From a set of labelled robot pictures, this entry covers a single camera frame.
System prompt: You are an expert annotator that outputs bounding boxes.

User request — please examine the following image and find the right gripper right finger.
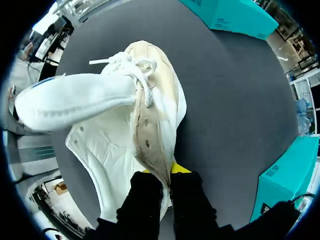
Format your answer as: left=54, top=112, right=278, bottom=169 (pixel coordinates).
left=169, top=162, right=218, bottom=240

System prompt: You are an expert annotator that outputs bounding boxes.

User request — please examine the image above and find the white shoe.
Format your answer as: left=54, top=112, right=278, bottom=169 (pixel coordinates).
left=14, top=39, right=188, bottom=226

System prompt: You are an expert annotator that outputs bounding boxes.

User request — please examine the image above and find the teal box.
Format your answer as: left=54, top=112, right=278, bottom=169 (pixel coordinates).
left=177, top=0, right=279, bottom=41
left=248, top=135, right=320, bottom=224

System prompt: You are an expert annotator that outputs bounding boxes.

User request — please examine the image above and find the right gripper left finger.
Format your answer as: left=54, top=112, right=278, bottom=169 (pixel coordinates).
left=115, top=169, right=164, bottom=240

